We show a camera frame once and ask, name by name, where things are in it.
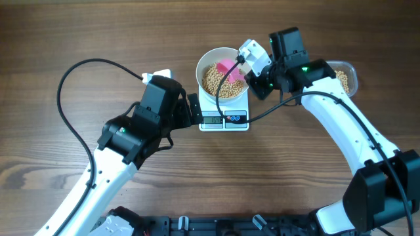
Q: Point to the white bowl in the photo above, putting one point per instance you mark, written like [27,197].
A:
[217,56]

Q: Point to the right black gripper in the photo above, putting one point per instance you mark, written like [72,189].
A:
[260,90]

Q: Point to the soybeans in white bowl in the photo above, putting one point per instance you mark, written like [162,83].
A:
[212,79]

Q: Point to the clear container of soybeans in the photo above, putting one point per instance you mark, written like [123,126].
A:
[347,75]

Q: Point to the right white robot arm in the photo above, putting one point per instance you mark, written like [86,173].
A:
[385,180]

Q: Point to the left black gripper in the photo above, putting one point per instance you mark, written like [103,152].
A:
[186,120]

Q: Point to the white digital kitchen scale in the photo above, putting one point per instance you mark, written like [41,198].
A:
[236,111]

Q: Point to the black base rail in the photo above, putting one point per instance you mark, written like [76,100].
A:
[293,225]

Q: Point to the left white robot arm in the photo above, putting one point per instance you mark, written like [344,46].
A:
[125,143]

